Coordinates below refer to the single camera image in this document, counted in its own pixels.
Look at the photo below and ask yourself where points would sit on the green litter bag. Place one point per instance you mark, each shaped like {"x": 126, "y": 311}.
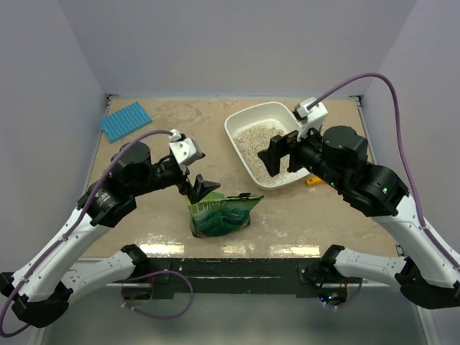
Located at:
{"x": 216, "y": 215}

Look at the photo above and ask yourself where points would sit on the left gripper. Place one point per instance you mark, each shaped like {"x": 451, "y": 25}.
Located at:
{"x": 185, "y": 187}

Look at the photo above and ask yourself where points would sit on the black bag clip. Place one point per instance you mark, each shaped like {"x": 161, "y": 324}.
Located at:
{"x": 241, "y": 196}

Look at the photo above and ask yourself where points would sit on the grey cat litter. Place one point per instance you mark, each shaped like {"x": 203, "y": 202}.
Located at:
{"x": 256, "y": 138}

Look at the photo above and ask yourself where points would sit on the white litter box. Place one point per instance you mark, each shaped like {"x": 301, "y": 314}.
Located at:
{"x": 269, "y": 111}

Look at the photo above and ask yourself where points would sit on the blue studded plate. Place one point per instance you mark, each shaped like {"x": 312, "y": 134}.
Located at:
{"x": 124, "y": 122}

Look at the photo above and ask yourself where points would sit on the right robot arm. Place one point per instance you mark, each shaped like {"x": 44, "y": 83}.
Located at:
{"x": 428, "y": 273}

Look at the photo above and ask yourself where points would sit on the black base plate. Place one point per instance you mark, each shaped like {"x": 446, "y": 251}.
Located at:
{"x": 302, "y": 278}

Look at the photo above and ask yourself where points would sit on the yellow plastic scoop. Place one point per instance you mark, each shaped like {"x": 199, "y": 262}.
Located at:
{"x": 313, "y": 181}

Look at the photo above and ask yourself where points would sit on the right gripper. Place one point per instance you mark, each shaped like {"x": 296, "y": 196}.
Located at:
{"x": 279, "y": 146}

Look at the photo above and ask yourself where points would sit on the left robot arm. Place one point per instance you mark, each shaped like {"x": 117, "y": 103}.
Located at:
{"x": 42, "y": 291}

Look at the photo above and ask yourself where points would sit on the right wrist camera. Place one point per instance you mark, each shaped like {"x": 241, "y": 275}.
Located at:
{"x": 309, "y": 119}

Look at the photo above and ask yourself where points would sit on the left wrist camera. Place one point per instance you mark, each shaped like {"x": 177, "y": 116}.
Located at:
{"x": 186, "y": 151}

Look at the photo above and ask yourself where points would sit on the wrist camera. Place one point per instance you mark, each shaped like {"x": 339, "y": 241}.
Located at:
{"x": 186, "y": 151}
{"x": 309, "y": 119}

